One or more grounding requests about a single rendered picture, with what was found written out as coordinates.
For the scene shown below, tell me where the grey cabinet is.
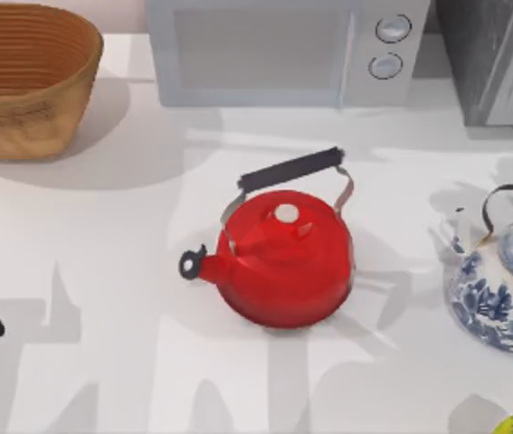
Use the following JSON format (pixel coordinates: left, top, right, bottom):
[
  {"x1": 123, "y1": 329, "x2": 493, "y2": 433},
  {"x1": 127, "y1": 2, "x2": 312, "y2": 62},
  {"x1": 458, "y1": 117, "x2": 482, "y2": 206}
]
[{"x1": 435, "y1": 0, "x2": 513, "y2": 128}]

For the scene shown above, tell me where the red kettle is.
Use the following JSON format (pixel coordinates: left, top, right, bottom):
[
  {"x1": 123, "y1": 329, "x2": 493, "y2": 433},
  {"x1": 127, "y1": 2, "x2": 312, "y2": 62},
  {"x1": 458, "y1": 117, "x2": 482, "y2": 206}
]
[{"x1": 178, "y1": 146, "x2": 356, "y2": 331}]

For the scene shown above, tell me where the brown woven basket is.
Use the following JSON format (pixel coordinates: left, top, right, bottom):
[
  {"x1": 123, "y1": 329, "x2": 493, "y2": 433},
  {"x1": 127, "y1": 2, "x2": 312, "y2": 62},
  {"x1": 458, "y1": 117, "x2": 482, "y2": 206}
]
[{"x1": 0, "y1": 3, "x2": 105, "y2": 161}]

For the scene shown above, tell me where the pale microwave oven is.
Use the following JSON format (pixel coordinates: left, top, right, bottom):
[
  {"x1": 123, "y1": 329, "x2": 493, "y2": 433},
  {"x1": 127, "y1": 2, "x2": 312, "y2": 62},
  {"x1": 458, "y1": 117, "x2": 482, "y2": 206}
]
[{"x1": 143, "y1": 0, "x2": 432, "y2": 111}]

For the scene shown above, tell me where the blue and white kettle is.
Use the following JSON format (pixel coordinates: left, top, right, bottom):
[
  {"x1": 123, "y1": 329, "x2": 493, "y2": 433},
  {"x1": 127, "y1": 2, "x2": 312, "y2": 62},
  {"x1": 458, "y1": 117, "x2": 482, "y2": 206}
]
[{"x1": 439, "y1": 184, "x2": 513, "y2": 354}]

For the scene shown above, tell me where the grey microwave knob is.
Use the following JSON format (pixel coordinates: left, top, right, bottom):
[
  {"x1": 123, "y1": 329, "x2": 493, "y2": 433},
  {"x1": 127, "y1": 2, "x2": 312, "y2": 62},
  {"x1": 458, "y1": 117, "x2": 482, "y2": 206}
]
[
  {"x1": 375, "y1": 14, "x2": 413, "y2": 43},
  {"x1": 367, "y1": 52, "x2": 404, "y2": 81}
]

